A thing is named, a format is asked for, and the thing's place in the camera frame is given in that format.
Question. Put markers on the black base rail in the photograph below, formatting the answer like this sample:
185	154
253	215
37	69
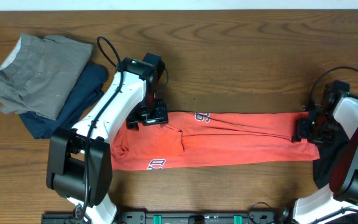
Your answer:
258	213

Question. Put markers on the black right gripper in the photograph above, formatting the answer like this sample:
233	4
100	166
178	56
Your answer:
299	130

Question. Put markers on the black garment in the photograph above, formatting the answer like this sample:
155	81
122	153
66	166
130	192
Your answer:
328	158

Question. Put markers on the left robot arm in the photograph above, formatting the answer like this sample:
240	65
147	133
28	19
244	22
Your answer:
79	159

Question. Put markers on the navy folded garment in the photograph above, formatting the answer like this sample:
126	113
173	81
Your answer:
86	92

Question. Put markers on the red t-shirt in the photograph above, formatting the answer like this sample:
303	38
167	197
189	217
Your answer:
211	139

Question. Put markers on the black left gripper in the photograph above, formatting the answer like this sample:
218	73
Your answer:
160	116

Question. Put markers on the grey folded garment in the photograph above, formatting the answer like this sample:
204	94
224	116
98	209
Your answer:
39	74

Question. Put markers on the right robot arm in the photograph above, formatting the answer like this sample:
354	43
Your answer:
336	118

